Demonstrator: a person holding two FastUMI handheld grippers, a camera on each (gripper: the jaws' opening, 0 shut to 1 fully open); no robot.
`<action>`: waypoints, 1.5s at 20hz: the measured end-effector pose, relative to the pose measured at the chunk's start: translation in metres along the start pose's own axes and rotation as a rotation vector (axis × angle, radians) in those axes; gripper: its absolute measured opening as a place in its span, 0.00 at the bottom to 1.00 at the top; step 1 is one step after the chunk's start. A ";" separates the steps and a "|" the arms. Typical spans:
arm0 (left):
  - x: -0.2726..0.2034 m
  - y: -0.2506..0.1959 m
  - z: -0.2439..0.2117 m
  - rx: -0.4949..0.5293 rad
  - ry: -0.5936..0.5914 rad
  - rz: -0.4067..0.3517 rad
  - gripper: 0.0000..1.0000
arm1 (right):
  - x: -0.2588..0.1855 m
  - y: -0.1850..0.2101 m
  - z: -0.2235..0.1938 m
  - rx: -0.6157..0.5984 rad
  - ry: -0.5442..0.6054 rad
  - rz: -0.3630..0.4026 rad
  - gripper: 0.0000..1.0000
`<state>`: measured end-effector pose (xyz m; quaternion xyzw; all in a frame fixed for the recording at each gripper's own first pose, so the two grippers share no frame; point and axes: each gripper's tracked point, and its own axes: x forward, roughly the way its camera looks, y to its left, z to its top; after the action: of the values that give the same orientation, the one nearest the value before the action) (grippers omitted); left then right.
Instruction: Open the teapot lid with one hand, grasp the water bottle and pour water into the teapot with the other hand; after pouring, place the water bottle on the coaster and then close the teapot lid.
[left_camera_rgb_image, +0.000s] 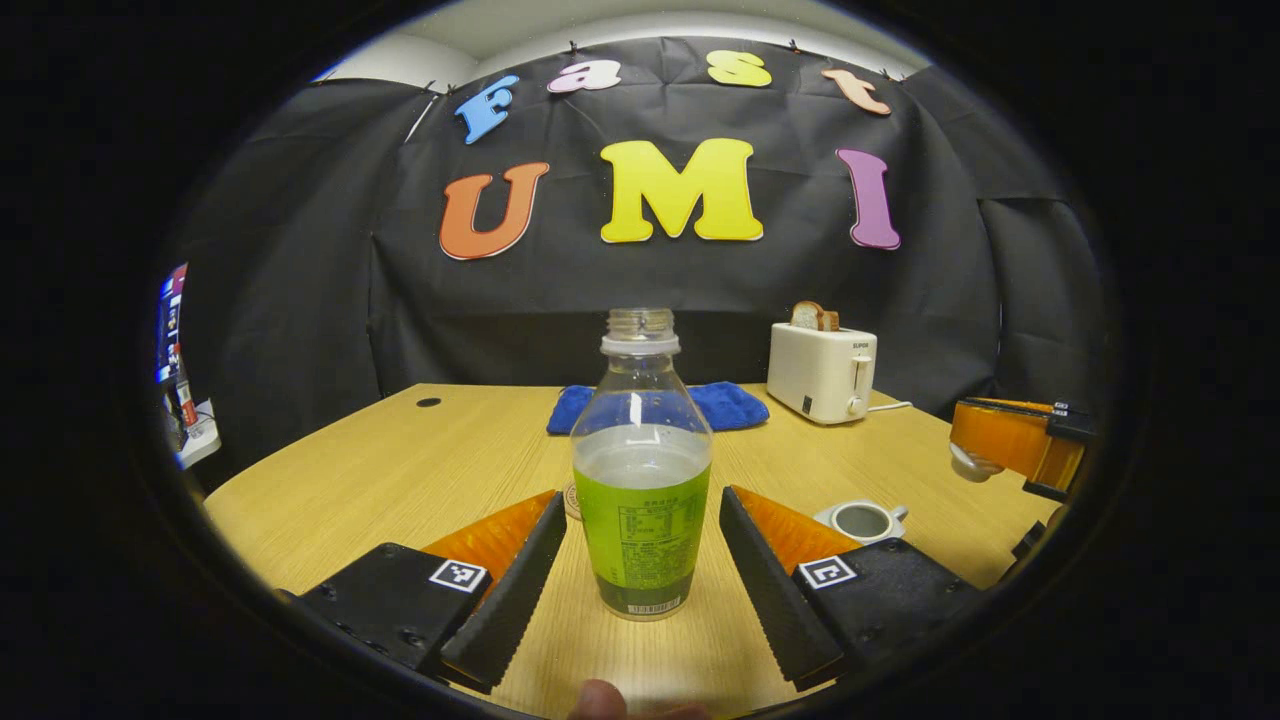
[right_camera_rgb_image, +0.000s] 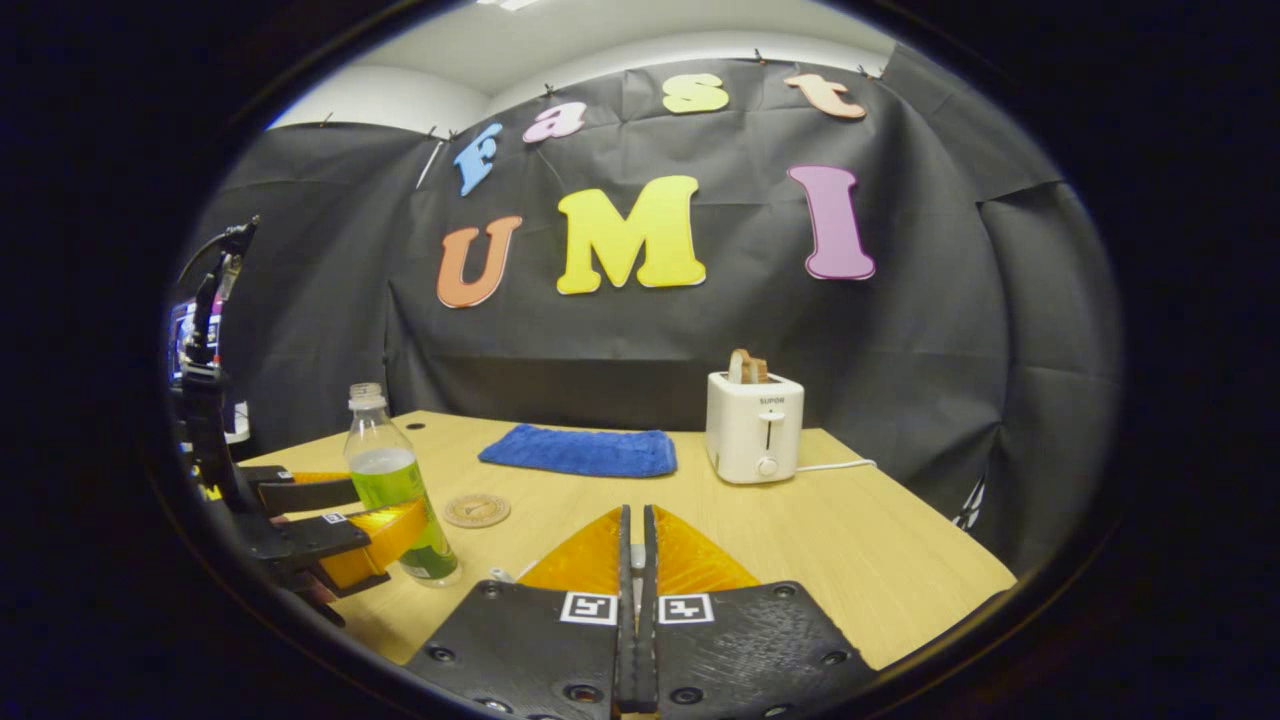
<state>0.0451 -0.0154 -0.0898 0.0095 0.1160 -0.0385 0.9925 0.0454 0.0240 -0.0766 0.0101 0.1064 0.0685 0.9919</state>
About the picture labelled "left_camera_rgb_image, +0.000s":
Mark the green label water bottle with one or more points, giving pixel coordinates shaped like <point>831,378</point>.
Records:
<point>640,520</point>

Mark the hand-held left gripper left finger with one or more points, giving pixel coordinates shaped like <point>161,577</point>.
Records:
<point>510,600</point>

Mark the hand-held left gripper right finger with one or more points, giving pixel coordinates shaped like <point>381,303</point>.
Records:
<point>770,590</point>

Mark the white side table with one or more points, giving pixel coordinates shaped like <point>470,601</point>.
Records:
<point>200,440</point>

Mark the toast slice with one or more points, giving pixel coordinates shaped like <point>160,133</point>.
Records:
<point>812,317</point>

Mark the white toaster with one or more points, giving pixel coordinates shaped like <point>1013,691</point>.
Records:
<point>820,375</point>

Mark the round cork coaster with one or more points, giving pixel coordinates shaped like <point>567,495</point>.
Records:
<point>572,500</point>

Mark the white teacup lid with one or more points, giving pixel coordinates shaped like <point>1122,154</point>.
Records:
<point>972,465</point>

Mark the computer monitor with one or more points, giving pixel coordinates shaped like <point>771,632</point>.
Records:
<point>168,325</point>

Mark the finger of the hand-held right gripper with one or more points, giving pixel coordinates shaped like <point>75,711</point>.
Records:
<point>1015,440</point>

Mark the blue towel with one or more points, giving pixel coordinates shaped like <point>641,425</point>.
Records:
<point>735,405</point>

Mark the white teacup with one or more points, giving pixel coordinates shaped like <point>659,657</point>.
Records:
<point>862,522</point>

